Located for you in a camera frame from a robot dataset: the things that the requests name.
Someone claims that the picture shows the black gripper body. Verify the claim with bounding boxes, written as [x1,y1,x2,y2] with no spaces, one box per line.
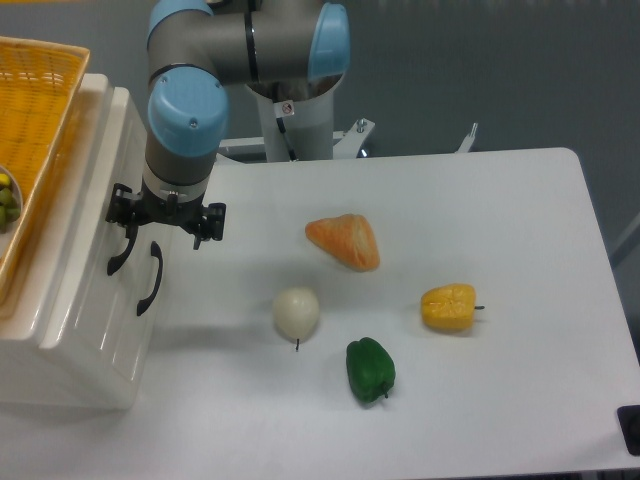
[134,183,204,230]

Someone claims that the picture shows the white toy onion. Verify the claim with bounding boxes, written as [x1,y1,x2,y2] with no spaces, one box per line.
[272,287,320,351]

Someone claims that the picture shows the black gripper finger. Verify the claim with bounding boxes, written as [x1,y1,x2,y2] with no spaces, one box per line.
[105,183,145,240]
[184,203,226,250]

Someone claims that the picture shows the black corner device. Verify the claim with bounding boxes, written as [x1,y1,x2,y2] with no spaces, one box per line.
[617,405,640,456]

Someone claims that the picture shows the white drawer cabinet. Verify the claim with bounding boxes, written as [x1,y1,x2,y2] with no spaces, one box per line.
[1,74,171,409]

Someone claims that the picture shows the yellow toy bell pepper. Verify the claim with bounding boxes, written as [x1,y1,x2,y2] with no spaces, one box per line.
[420,283,483,330]

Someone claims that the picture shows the bowl of green olives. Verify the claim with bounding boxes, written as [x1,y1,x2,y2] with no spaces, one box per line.
[0,166,23,234]

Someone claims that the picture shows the orange bread piece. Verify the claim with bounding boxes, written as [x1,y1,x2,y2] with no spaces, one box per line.
[305,214,380,272]

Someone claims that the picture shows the green toy bell pepper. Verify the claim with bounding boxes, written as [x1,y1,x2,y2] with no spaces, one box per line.
[346,337,396,404]

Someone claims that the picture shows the black cable on pedestal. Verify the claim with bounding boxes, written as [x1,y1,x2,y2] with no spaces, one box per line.
[272,82,300,162]

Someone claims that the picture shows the yellow woven basket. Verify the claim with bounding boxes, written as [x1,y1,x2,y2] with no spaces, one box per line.
[1,36,91,298]

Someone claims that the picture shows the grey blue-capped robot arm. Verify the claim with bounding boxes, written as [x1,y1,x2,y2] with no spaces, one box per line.
[106,1,351,259]

